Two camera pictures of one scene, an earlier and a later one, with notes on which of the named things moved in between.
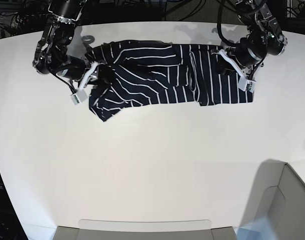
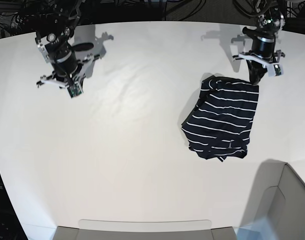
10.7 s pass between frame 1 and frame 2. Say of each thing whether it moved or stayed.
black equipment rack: stayed
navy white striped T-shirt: moved
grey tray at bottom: stayed
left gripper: stayed
